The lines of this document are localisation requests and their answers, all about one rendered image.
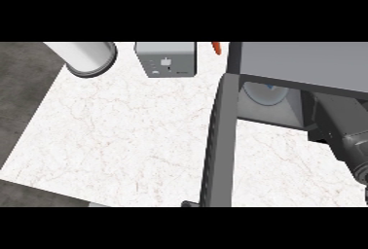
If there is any white cylindrical container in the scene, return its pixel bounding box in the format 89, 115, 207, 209
42, 41, 120, 79

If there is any glass microwave turntable plate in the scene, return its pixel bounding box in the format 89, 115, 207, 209
241, 81, 292, 107

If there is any dark grey microwave door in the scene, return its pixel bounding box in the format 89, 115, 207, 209
197, 72, 241, 208

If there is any grey box appliance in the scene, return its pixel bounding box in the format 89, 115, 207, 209
133, 41, 198, 79

